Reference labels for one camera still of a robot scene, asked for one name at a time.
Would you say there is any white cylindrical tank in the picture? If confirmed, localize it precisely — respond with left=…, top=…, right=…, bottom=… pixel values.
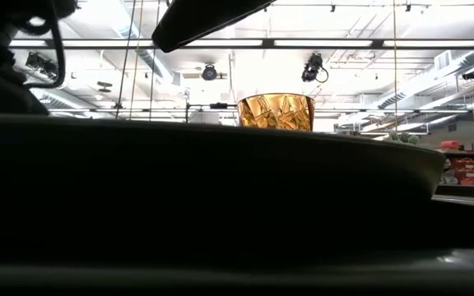
left=188, top=111, right=221, bottom=126

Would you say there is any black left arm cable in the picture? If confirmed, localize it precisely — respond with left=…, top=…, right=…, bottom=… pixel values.
left=23, top=15, right=67, bottom=90

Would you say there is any thin hanging cable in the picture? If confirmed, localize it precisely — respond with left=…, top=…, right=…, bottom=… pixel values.
left=148, top=0, right=161, bottom=123
left=392, top=0, right=398, bottom=133

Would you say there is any amber faceted plastic cup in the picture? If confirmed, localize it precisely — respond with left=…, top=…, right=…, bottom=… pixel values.
left=236, top=92, right=317, bottom=133

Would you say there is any black ceiling spotlight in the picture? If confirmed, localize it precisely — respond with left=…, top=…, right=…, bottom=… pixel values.
left=201, top=63, right=219, bottom=82
left=300, top=53, right=329, bottom=84
left=25, top=52, right=59, bottom=80

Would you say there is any black hanging cable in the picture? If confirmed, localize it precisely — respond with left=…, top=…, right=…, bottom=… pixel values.
left=114, top=0, right=137, bottom=120

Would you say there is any green plant in white pot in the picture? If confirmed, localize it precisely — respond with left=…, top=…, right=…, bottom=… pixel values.
left=386, top=131, right=421, bottom=146

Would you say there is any dark round plate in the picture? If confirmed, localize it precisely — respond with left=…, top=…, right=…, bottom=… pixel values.
left=0, top=113, right=447, bottom=266

